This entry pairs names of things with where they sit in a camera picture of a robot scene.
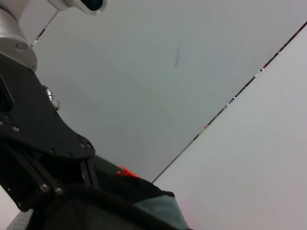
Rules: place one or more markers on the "grey perforated plastic storage box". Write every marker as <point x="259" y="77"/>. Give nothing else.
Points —
<point x="20" y="219"/>

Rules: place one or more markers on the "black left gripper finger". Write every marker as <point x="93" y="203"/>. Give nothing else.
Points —
<point x="88" y="172"/>

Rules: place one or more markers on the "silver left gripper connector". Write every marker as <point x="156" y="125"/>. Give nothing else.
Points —
<point x="53" y="99"/>

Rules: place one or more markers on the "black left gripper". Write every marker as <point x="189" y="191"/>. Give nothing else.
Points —
<point x="36" y="115"/>

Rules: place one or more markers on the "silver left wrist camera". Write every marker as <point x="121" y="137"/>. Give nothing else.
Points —
<point x="91" y="6"/>

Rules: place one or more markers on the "green towel with black edge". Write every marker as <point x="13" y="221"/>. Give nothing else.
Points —
<point x="120" y="203"/>

